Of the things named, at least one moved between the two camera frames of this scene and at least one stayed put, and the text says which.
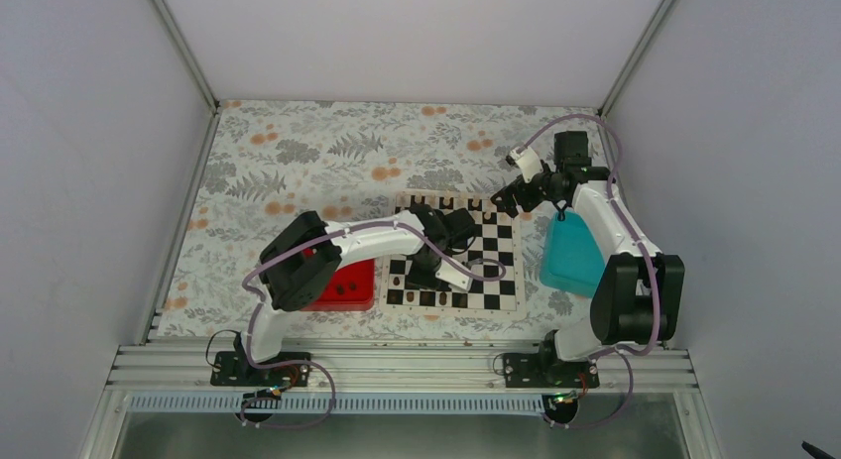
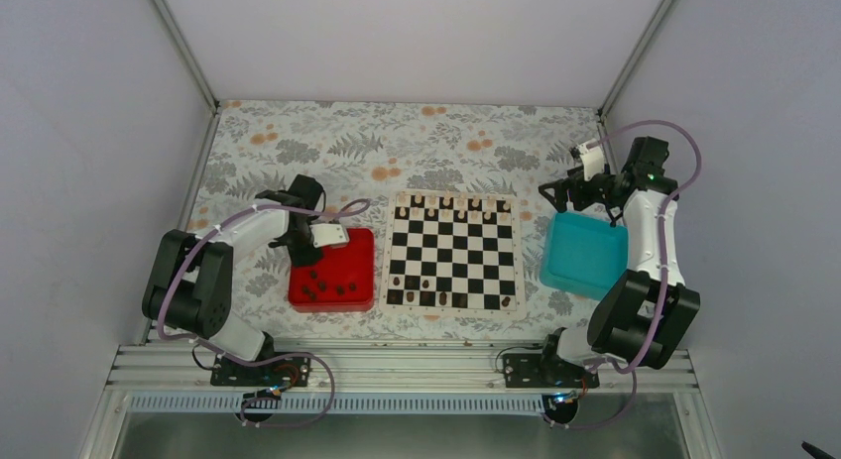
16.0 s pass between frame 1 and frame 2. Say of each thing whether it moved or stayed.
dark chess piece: stayed
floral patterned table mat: stayed
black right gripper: moved
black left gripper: moved
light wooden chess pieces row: stayed
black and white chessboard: stayed
